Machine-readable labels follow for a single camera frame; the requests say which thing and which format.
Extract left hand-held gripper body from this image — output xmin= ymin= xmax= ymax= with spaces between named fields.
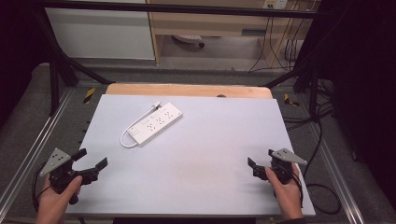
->
xmin=39 ymin=147 xmax=99 ymax=205

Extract yellow black tape strip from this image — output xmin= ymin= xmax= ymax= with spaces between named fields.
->
xmin=82 ymin=87 xmax=96 ymax=105
xmin=283 ymin=92 xmax=301 ymax=107

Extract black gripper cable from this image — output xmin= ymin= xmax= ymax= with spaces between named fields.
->
xmin=292 ymin=120 xmax=342 ymax=216
xmin=31 ymin=161 xmax=52 ymax=213

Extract white cabinet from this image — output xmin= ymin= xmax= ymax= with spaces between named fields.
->
xmin=45 ymin=7 xmax=156 ymax=61

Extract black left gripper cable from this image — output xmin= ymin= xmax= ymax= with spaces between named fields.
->
xmin=31 ymin=161 xmax=52 ymax=213

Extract black metal frame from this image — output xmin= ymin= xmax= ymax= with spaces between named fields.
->
xmin=31 ymin=0 xmax=339 ymax=117

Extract white wall socket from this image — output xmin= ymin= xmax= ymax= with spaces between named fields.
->
xmin=262 ymin=0 xmax=290 ymax=10

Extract person's right hand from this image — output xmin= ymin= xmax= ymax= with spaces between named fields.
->
xmin=264 ymin=163 xmax=304 ymax=220

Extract white floor power strip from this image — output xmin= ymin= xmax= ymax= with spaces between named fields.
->
xmin=172 ymin=34 xmax=205 ymax=49

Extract wooden table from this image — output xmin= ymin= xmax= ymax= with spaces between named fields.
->
xmin=105 ymin=82 xmax=274 ymax=100

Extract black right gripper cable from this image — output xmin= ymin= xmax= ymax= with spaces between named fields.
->
xmin=292 ymin=120 xmax=342 ymax=216

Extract bundle of black hanging cables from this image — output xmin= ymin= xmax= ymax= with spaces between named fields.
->
xmin=247 ymin=15 xmax=312 ymax=73

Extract person's left hand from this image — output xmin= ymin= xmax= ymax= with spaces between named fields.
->
xmin=36 ymin=175 xmax=84 ymax=217

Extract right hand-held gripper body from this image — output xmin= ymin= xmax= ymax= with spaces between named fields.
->
xmin=253 ymin=147 xmax=308 ymax=185

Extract black floor cables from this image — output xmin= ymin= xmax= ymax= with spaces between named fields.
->
xmin=281 ymin=78 xmax=336 ymax=132

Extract white power strip cable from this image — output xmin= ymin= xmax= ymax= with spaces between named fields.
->
xmin=120 ymin=100 xmax=163 ymax=149

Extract aluminium rail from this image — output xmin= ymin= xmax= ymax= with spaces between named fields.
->
xmin=0 ymin=88 xmax=75 ymax=213
xmin=306 ymin=118 xmax=366 ymax=224

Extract black curtain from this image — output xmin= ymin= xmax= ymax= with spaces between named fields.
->
xmin=306 ymin=0 xmax=396 ymax=203
xmin=0 ymin=0 xmax=50 ymax=129

